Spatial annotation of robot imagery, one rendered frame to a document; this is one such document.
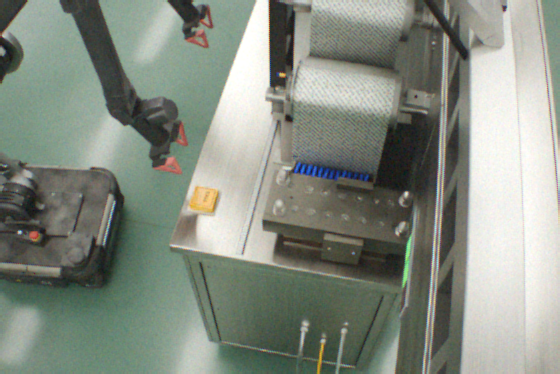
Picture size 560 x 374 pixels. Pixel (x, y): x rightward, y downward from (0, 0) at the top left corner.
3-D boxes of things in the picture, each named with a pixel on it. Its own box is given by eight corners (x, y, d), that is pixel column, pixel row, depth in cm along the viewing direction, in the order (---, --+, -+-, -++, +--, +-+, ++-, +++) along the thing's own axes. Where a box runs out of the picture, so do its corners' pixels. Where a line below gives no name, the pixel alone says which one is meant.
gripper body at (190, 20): (206, 7, 183) (192, -10, 177) (201, 27, 177) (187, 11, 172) (190, 14, 185) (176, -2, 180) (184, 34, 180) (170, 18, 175)
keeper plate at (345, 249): (322, 252, 158) (325, 232, 149) (358, 258, 157) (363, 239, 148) (320, 260, 157) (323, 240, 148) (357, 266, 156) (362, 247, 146)
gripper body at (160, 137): (178, 124, 155) (161, 108, 150) (171, 154, 149) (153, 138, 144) (159, 131, 158) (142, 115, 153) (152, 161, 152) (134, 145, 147)
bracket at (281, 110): (274, 151, 179) (274, 80, 153) (295, 154, 178) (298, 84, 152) (271, 163, 176) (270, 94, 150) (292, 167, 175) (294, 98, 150)
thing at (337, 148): (291, 161, 161) (293, 118, 146) (376, 176, 159) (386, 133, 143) (291, 163, 161) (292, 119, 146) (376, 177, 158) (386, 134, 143)
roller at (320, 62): (306, 77, 166) (308, 46, 156) (394, 91, 163) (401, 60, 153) (298, 107, 160) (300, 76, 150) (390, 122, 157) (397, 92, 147)
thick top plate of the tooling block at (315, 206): (274, 182, 164) (274, 169, 159) (416, 206, 159) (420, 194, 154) (262, 230, 155) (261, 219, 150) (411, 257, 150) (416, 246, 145)
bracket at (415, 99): (406, 92, 142) (407, 87, 140) (429, 96, 141) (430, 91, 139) (404, 107, 139) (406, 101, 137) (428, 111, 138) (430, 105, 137)
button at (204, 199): (196, 189, 171) (195, 184, 169) (219, 193, 170) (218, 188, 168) (189, 209, 167) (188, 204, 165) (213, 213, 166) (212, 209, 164)
